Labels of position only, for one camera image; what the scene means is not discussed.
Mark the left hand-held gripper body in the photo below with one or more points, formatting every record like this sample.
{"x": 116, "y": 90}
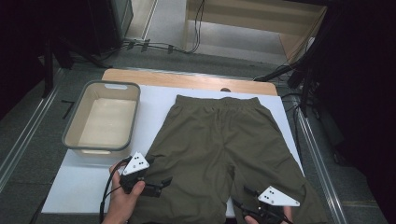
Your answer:
{"x": 136, "y": 165}

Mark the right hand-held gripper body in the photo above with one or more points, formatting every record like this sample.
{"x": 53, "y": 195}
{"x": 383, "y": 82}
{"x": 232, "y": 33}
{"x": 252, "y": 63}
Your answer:
{"x": 277, "y": 197}

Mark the beige plastic basket grey rim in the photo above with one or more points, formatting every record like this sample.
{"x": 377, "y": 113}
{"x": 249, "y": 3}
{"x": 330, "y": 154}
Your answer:
{"x": 106, "y": 124}

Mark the olive green pants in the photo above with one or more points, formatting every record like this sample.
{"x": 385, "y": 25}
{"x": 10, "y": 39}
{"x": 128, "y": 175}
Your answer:
{"x": 211, "y": 146}

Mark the person's right hand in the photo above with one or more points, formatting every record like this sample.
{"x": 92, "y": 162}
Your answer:
{"x": 287, "y": 216}

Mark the person's left hand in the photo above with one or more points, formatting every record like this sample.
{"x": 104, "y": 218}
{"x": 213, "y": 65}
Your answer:
{"x": 123, "y": 205}

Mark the white table cover board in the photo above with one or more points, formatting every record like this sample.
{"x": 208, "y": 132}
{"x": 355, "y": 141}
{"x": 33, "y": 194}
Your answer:
{"x": 81, "y": 189}

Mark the dark round table grommet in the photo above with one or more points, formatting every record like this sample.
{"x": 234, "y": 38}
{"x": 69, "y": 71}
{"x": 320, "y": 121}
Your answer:
{"x": 225, "y": 89}

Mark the power strip with plugs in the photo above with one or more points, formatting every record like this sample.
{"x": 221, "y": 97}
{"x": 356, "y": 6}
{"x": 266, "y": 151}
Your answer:
{"x": 144, "y": 45}

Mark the black metal stand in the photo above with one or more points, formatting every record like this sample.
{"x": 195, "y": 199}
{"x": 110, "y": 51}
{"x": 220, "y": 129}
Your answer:
{"x": 48, "y": 68}
{"x": 274, "y": 74}

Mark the dark curtain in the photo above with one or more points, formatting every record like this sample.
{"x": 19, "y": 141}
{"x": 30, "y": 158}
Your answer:
{"x": 367, "y": 93}

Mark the black cabinet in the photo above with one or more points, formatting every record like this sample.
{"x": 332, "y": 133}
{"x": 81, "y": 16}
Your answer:
{"x": 106, "y": 25}

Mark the light wooden desk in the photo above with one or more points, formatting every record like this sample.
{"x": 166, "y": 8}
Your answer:
{"x": 249, "y": 23}

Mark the aluminium floor rail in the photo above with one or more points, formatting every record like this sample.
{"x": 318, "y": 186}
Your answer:
{"x": 28, "y": 133}
{"x": 314, "y": 155}

